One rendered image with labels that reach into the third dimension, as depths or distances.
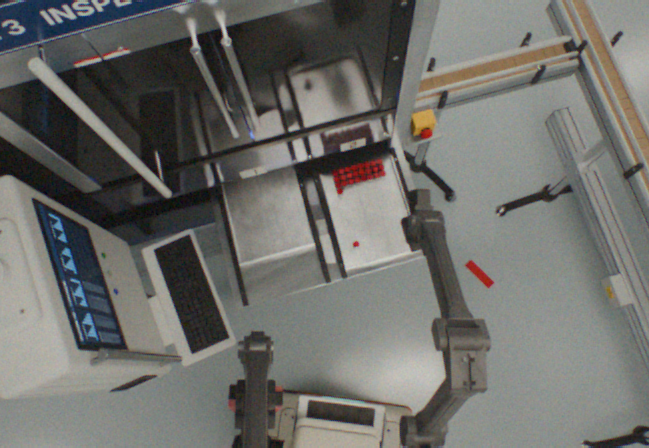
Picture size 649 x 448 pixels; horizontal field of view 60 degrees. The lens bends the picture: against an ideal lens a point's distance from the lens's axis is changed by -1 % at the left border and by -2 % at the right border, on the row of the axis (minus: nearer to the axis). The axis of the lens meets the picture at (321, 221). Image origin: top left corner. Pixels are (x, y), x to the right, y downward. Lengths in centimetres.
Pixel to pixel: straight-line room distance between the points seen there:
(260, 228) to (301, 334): 94
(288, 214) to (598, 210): 126
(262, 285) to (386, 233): 45
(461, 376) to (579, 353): 181
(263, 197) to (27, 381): 99
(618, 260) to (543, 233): 61
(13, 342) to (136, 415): 160
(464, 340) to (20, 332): 95
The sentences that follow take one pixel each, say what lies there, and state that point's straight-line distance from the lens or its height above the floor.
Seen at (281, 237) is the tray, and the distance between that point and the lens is 194.
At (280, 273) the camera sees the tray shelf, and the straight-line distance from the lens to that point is 192.
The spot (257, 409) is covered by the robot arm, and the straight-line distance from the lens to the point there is 128.
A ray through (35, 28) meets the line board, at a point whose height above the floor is 194.
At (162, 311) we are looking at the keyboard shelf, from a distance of 207.
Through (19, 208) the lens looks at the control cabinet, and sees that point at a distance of 148.
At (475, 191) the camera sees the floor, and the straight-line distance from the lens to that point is 297.
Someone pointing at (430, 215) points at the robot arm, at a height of 137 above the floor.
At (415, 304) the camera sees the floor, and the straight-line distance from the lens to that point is 279.
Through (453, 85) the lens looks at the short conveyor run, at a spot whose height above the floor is 97.
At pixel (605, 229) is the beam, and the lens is 249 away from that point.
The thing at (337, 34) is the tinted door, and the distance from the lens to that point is 131.
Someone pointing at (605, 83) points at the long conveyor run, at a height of 96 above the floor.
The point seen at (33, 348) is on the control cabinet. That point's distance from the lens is 139.
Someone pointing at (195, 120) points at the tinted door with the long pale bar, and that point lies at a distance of 150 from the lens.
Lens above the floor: 276
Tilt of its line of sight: 75 degrees down
